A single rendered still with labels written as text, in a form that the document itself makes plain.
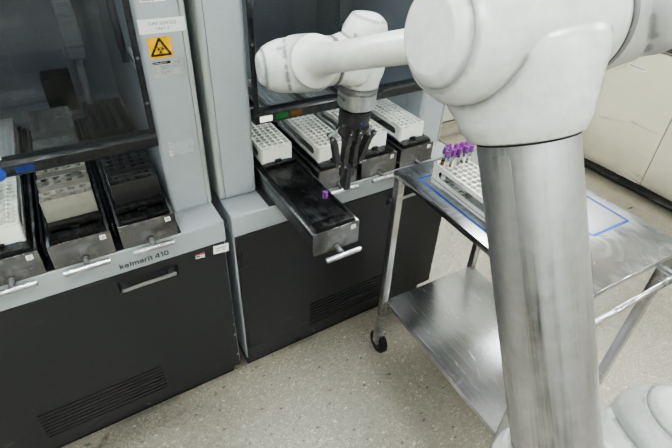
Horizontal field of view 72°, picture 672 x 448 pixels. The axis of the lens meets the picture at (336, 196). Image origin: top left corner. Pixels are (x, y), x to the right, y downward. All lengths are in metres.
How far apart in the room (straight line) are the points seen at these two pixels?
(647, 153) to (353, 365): 2.15
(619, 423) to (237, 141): 1.02
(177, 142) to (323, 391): 1.03
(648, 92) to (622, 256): 1.98
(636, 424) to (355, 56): 0.66
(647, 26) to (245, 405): 1.59
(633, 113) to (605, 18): 2.72
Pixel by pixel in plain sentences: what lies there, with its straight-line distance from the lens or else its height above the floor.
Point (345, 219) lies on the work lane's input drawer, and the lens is 1.16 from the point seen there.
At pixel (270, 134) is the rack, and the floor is 0.86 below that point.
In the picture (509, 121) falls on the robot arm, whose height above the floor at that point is 1.35.
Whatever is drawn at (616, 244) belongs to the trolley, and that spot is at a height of 0.82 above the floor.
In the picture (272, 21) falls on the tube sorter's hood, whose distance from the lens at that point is 1.22.
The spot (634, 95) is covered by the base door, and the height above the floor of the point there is 0.56.
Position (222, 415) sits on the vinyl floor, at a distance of 1.78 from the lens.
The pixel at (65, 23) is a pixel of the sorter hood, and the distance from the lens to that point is 1.11.
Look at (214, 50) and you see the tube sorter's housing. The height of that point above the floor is 1.17.
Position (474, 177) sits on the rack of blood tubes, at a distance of 1.29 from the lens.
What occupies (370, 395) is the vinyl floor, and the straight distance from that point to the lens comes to 1.81.
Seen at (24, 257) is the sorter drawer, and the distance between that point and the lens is 1.25.
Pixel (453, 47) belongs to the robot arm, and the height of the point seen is 1.41.
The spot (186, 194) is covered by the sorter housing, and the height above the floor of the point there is 0.79.
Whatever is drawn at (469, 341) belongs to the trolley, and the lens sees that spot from 1.65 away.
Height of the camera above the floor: 1.52
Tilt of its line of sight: 35 degrees down
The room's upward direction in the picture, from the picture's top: 3 degrees clockwise
